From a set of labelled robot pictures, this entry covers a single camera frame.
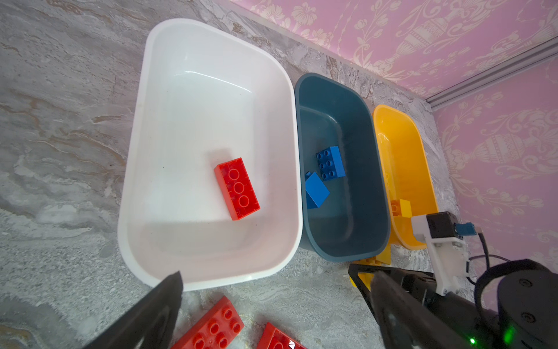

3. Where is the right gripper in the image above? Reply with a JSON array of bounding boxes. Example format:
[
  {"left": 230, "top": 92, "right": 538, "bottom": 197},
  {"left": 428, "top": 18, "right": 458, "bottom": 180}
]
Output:
[{"left": 348, "top": 264, "right": 501, "bottom": 348}]

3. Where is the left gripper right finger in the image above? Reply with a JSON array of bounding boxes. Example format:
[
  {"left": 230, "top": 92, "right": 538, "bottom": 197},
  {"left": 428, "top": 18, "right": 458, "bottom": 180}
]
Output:
[{"left": 370, "top": 272, "right": 469, "bottom": 348}]

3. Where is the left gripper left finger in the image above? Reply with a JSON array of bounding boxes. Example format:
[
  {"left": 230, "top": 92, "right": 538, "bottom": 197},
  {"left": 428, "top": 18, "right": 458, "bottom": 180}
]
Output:
[{"left": 86, "top": 272, "right": 183, "bottom": 348}]

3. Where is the long red lego brick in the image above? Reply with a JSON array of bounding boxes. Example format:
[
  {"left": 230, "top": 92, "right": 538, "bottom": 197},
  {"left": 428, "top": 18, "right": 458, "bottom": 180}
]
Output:
[{"left": 171, "top": 296, "right": 245, "bottom": 349}]

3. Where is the dark teal plastic bin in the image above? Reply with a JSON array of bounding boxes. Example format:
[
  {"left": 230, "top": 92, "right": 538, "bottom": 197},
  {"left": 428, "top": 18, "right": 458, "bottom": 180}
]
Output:
[{"left": 294, "top": 74, "right": 391, "bottom": 263}]

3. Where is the yellow lego brick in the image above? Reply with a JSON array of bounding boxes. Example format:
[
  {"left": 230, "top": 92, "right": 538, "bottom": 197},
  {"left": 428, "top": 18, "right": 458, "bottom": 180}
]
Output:
[{"left": 390, "top": 199, "right": 413, "bottom": 218}]

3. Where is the yellow plastic bin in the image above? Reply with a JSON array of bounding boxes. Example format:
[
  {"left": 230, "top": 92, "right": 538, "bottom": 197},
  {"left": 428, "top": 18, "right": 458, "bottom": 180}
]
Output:
[{"left": 373, "top": 105, "right": 438, "bottom": 250}]

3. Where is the white plastic bin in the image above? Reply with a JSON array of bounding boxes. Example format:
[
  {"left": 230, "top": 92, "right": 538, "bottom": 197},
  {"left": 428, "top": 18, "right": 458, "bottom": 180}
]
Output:
[{"left": 117, "top": 19, "right": 302, "bottom": 291}]

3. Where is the blue sloped lego brick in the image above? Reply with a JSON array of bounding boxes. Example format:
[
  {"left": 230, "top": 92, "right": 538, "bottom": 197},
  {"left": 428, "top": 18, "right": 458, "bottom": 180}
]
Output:
[{"left": 305, "top": 172, "right": 330, "bottom": 209}]

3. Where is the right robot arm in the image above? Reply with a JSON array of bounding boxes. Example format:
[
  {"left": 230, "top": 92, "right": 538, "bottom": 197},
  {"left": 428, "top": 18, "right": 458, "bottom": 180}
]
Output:
[{"left": 348, "top": 259, "right": 557, "bottom": 348}]

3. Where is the yellow rounded lego 120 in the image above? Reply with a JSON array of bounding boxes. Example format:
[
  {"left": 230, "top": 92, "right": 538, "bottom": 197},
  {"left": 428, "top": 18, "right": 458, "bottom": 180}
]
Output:
[{"left": 355, "top": 259, "right": 382, "bottom": 290}]

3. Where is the yellow lego cube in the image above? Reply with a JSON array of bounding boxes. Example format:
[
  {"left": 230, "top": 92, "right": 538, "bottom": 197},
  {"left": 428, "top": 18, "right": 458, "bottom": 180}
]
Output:
[{"left": 368, "top": 244, "right": 392, "bottom": 266}]

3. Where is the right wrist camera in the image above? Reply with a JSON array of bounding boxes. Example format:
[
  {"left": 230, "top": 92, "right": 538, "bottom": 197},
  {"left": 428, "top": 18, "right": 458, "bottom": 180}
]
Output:
[{"left": 411, "top": 212, "right": 475, "bottom": 296}]

